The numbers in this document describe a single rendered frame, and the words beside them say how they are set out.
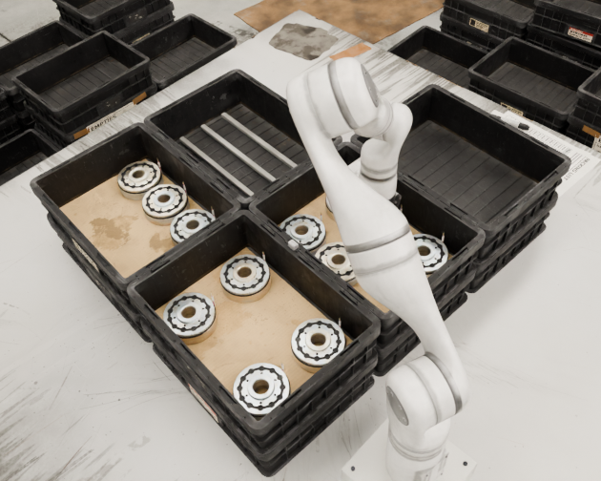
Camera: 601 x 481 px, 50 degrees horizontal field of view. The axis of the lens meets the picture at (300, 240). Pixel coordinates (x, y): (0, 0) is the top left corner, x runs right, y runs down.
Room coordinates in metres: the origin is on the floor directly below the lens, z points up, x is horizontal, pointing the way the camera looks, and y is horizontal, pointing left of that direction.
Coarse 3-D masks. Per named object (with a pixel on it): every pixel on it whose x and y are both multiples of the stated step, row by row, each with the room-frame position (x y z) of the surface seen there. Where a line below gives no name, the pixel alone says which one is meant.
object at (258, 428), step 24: (240, 216) 0.90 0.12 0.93; (168, 264) 0.78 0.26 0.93; (312, 264) 0.76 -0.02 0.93; (336, 288) 0.70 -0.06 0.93; (144, 312) 0.68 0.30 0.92; (360, 312) 0.64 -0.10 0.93; (168, 336) 0.62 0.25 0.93; (360, 336) 0.59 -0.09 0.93; (192, 360) 0.57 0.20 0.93; (336, 360) 0.55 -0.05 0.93; (216, 384) 0.52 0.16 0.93; (312, 384) 0.51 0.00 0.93; (240, 408) 0.47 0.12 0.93; (288, 408) 0.47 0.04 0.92; (264, 432) 0.44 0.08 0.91
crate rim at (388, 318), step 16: (352, 144) 1.09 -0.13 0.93; (400, 176) 0.98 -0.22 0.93; (272, 192) 0.96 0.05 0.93; (416, 192) 0.93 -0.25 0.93; (256, 208) 0.92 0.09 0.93; (448, 208) 0.88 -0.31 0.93; (464, 224) 0.84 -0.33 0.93; (288, 240) 0.82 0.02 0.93; (480, 240) 0.79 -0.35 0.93; (304, 256) 0.78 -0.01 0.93; (464, 256) 0.75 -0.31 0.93; (448, 272) 0.73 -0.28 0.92; (352, 288) 0.70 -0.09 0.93; (432, 288) 0.70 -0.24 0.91; (368, 304) 0.66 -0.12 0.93; (384, 320) 0.62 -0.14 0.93
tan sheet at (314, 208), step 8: (320, 200) 1.02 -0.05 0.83; (304, 208) 1.00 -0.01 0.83; (312, 208) 1.00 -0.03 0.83; (320, 208) 1.00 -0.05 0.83; (320, 216) 0.97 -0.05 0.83; (328, 224) 0.95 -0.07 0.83; (336, 224) 0.94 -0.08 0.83; (328, 232) 0.92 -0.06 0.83; (336, 232) 0.92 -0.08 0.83; (416, 232) 0.91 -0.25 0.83; (328, 240) 0.90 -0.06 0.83; (336, 240) 0.90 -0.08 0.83; (448, 256) 0.83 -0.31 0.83; (360, 288) 0.77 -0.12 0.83; (368, 296) 0.75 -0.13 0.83; (376, 304) 0.72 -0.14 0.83; (384, 312) 0.70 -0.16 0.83
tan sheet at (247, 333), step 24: (192, 288) 0.79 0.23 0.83; (216, 288) 0.79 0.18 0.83; (288, 288) 0.78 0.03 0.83; (240, 312) 0.73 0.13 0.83; (264, 312) 0.72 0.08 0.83; (288, 312) 0.72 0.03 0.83; (312, 312) 0.72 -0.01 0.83; (216, 336) 0.67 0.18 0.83; (240, 336) 0.67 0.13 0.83; (264, 336) 0.67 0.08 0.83; (288, 336) 0.66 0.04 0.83; (216, 360) 0.62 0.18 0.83; (240, 360) 0.62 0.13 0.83; (264, 360) 0.61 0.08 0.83; (288, 360) 0.61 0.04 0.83
